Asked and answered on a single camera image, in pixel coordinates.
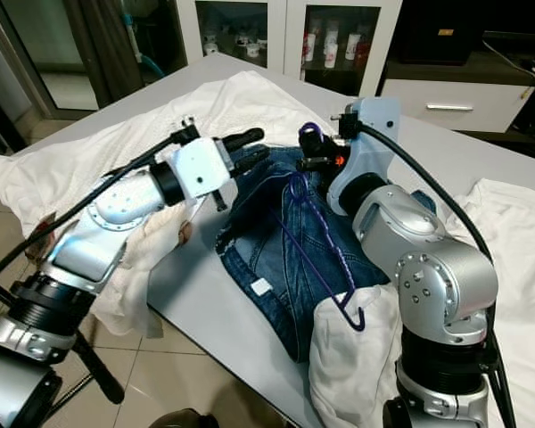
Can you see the blue denim shorts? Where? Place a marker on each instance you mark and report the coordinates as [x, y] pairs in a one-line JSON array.
[[259, 259]]

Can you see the purple plastic hanger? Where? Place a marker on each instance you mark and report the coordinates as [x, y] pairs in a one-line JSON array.
[[330, 242]]

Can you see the white glass-door cabinet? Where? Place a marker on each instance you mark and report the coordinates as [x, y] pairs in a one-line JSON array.
[[288, 36]]

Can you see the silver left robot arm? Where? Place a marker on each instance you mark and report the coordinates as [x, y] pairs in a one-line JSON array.
[[125, 218]]

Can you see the glass sliding door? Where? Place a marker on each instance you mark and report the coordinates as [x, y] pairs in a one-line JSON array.
[[40, 45]]

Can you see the white cotton shirt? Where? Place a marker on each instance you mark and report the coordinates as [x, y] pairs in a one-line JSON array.
[[517, 250], [125, 134]]

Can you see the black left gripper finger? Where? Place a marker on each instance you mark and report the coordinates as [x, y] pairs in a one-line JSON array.
[[248, 160], [241, 139]]

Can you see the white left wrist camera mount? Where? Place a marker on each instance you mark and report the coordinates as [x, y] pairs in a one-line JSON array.
[[205, 168]]

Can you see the dark grey curtain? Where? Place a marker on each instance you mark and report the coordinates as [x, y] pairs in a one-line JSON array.
[[102, 45]]

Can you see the white drawer unit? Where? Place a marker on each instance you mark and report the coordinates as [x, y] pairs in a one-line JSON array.
[[419, 102]]

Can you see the grey robot left foot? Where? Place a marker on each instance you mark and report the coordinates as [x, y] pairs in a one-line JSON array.
[[183, 419]]

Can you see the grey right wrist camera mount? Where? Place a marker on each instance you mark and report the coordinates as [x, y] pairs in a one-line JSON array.
[[370, 156]]

